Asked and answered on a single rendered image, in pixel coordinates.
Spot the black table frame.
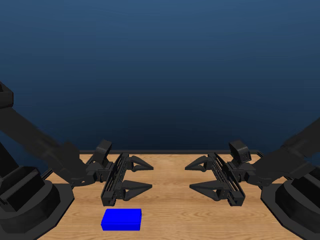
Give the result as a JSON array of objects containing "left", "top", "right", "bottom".
[{"left": 39, "top": 149, "right": 266, "bottom": 181}]

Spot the blue hollow socket block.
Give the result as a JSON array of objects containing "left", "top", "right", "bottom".
[{"left": 100, "top": 208, "right": 143, "bottom": 231}]

